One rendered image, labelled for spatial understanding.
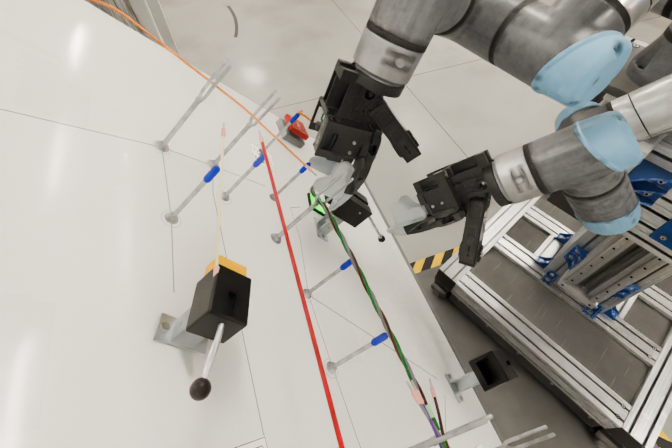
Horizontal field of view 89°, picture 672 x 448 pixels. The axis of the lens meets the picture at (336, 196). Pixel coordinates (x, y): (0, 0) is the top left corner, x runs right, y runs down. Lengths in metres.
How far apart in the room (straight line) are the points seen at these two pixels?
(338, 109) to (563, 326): 1.42
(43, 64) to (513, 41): 0.50
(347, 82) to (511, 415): 1.53
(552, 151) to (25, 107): 0.57
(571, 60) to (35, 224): 0.48
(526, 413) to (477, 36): 1.53
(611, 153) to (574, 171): 0.04
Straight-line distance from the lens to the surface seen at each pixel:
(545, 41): 0.43
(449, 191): 0.54
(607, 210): 0.59
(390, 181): 2.10
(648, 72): 0.98
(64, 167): 0.39
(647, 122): 0.67
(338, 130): 0.43
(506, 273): 1.70
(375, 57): 0.41
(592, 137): 0.51
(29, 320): 0.31
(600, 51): 0.42
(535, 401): 1.79
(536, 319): 1.66
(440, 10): 0.42
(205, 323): 0.28
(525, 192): 0.53
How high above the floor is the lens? 1.59
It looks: 53 degrees down
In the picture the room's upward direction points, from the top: straight up
